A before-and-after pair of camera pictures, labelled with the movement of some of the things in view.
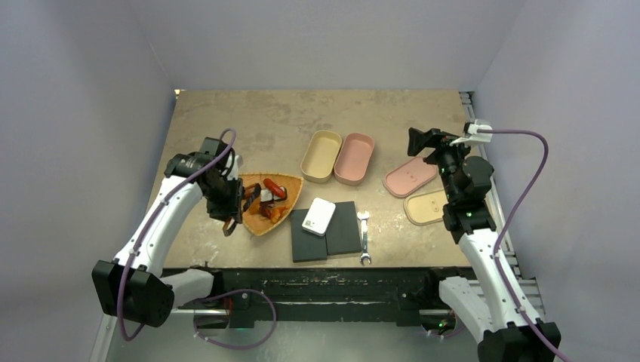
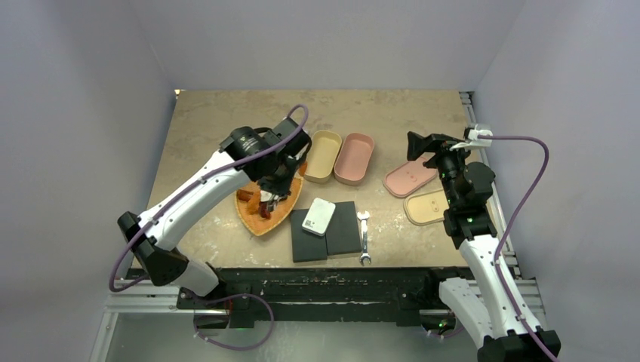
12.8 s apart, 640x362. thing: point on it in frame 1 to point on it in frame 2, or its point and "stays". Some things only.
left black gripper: [230, 210] to [293, 164]
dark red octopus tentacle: [266, 209] stays
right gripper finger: [419, 140] stays
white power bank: [319, 216] stays
